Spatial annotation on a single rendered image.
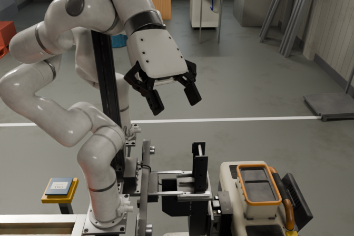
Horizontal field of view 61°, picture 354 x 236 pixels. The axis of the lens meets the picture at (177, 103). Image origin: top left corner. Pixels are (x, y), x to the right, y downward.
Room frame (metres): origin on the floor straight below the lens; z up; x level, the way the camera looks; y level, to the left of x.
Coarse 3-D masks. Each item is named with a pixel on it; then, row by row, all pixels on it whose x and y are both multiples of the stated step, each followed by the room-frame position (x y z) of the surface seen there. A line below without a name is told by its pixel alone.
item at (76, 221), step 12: (0, 216) 0.78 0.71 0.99; (12, 216) 0.78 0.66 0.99; (24, 216) 0.78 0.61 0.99; (36, 216) 0.78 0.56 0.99; (48, 216) 0.78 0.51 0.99; (60, 216) 0.78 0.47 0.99; (72, 216) 0.78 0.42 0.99; (84, 216) 0.78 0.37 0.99; (0, 228) 0.75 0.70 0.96; (12, 228) 0.75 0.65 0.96
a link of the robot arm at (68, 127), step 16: (32, 64) 0.77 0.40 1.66; (0, 80) 0.70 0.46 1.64; (16, 80) 0.70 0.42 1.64; (32, 80) 0.73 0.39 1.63; (48, 80) 0.78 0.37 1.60; (0, 96) 0.70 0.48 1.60; (16, 96) 0.69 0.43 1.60; (32, 96) 0.72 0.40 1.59; (16, 112) 0.70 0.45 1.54; (32, 112) 0.70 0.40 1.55; (48, 112) 0.71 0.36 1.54; (64, 112) 0.73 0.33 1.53; (80, 112) 0.75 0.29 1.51; (96, 112) 0.78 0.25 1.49; (48, 128) 0.69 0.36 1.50; (64, 128) 0.69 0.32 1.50; (80, 128) 0.71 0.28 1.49; (96, 128) 0.77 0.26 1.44; (112, 128) 0.76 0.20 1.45; (64, 144) 0.67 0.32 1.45
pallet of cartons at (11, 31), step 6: (0, 24) 5.14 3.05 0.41; (6, 24) 5.14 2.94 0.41; (12, 24) 5.27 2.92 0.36; (0, 30) 4.83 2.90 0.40; (6, 30) 5.02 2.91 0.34; (12, 30) 5.21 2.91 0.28; (0, 36) 4.82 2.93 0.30; (6, 36) 4.96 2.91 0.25; (12, 36) 5.15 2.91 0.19; (0, 42) 4.82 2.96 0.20; (6, 42) 4.91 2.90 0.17; (0, 48) 4.71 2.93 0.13; (6, 48) 4.85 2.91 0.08; (0, 54) 4.73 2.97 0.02
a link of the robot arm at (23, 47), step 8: (24, 32) 0.71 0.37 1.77; (32, 32) 0.69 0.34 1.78; (16, 40) 0.70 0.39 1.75; (24, 40) 0.69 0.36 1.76; (32, 40) 0.68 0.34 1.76; (16, 48) 0.70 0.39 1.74; (24, 48) 0.69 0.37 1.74; (32, 48) 0.68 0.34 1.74; (40, 48) 0.67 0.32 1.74; (16, 56) 0.70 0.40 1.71; (24, 56) 0.69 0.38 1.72; (32, 56) 0.69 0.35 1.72; (40, 56) 0.69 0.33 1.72; (48, 56) 0.69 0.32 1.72; (56, 56) 0.81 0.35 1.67; (48, 64) 0.80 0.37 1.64; (56, 64) 0.81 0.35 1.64; (56, 72) 0.81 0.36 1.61
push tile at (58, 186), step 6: (54, 180) 0.99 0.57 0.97; (60, 180) 0.99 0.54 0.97; (66, 180) 0.99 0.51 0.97; (72, 180) 1.00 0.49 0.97; (48, 186) 0.96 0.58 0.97; (54, 186) 0.96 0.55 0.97; (60, 186) 0.96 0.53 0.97; (66, 186) 0.96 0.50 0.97; (48, 192) 0.92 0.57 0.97; (54, 192) 0.92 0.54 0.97; (60, 192) 0.92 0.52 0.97; (66, 192) 0.92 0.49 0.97
